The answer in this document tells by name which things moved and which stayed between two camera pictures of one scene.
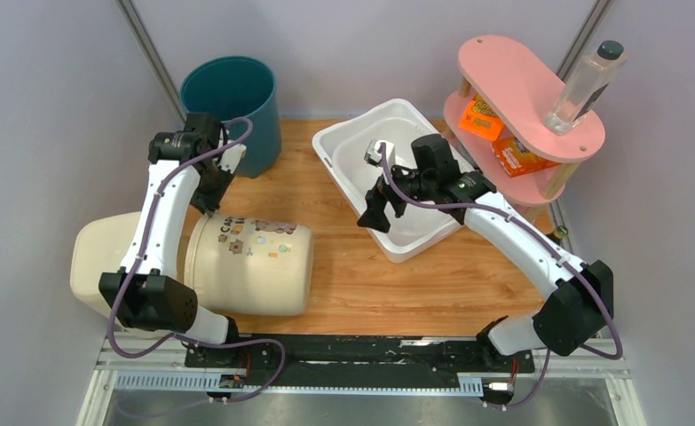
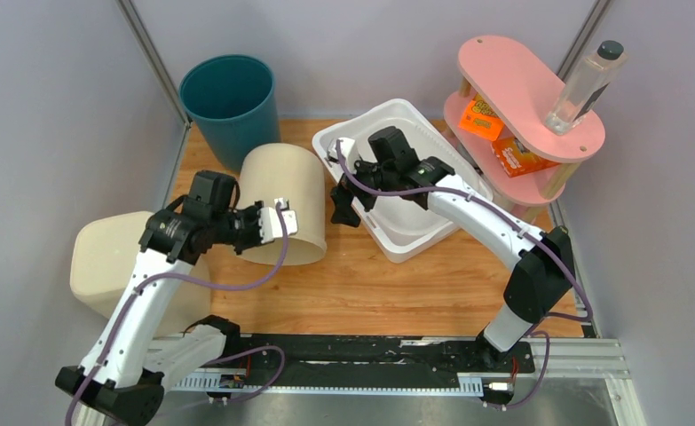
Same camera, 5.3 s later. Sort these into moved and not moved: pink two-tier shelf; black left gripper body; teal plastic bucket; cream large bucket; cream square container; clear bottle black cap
Moved: cream large bucket; black left gripper body
Not moved: pink two-tier shelf; cream square container; teal plastic bucket; clear bottle black cap
